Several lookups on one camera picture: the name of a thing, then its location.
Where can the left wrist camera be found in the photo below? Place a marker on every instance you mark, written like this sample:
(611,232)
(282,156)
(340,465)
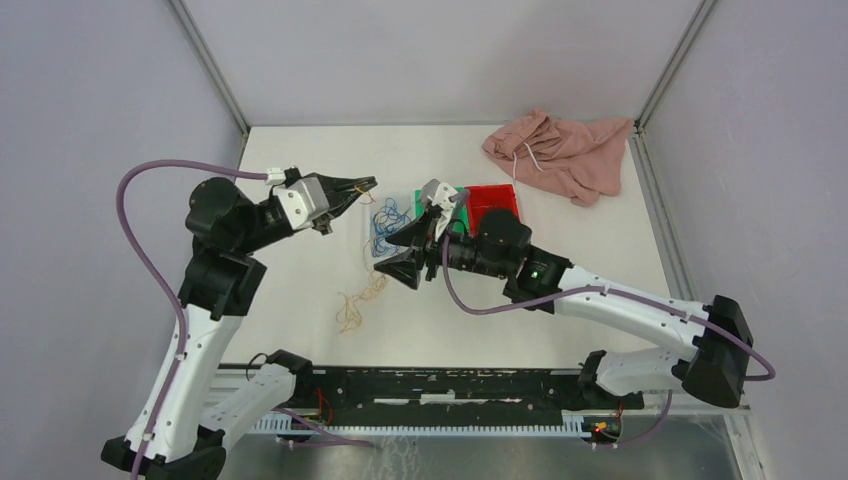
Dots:
(294,196)

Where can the red plastic bin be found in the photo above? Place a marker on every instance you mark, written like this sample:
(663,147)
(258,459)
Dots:
(483,198)

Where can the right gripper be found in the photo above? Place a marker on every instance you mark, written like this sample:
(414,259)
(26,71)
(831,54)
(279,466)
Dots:
(406,266)

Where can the green plastic bin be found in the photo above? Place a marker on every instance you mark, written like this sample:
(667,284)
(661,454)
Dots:
(458,224)

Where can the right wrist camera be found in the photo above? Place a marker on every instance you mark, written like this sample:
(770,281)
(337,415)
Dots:
(445,198)

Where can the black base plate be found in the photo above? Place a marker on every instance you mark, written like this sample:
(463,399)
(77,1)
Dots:
(442,397)

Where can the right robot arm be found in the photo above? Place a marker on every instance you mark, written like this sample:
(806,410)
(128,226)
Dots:
(701,349)

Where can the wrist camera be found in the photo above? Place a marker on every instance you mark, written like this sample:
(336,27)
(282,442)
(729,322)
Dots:
(294,196)
(445,198)

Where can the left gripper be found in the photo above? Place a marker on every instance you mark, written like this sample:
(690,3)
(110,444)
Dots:
(340,193)

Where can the clear plastic bin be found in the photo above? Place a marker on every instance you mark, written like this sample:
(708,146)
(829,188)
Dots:
(385,214)

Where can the pink cloth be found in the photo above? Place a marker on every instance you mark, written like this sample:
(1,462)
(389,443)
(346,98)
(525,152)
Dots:
(581,161)

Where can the white cable duct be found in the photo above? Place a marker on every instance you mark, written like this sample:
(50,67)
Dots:
(283,425)

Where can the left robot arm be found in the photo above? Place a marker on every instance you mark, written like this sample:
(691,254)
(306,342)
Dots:
(176,436)

